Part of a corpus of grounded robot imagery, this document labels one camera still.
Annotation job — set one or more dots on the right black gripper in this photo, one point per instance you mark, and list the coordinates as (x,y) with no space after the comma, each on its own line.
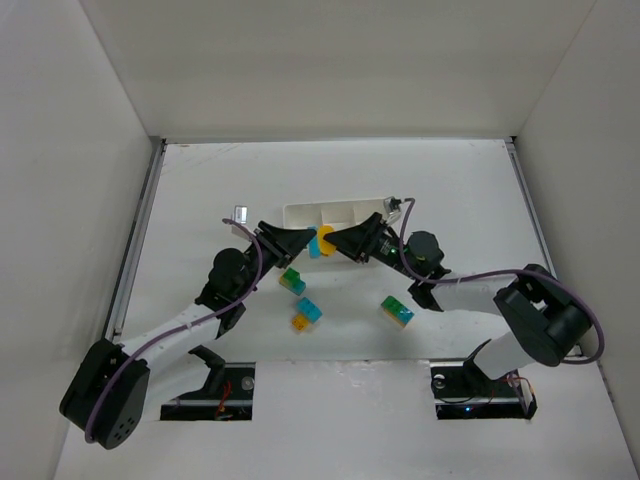
(371,240)

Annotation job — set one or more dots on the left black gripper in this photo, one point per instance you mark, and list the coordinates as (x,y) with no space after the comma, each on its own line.
(273,242)

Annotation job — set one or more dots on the yellow round lego piece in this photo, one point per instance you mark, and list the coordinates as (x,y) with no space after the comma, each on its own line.
(325,247)

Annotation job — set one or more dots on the blue long lego brick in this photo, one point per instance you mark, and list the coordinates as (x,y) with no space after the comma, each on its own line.
(313,246)

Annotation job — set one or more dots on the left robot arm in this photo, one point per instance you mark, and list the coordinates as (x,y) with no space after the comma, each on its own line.
(107,395)

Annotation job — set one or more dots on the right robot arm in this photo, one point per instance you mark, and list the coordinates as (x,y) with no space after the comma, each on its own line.
(545,322)

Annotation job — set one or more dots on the white divided container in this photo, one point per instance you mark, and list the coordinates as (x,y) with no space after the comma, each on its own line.
(338,214)

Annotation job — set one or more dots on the orange lego brick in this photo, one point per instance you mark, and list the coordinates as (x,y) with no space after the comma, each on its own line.
(300,323)

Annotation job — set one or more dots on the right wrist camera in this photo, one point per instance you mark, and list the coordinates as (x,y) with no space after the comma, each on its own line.
(393,208)

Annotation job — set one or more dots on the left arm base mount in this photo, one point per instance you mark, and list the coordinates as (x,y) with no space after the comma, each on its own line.
(223,391)

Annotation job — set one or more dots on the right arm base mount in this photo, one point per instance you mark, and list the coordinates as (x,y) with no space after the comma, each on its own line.
(462,392)

